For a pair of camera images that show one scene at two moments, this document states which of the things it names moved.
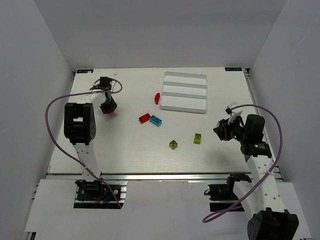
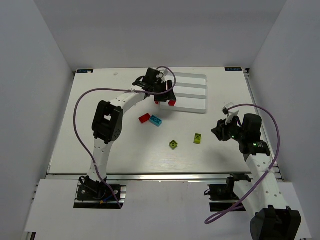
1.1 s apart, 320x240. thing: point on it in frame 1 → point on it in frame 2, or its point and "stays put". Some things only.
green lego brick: (197, 138) stays put
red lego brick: (144, 118) stays put
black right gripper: (220, 131) stays put
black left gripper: (107, 106) → (163, 93)
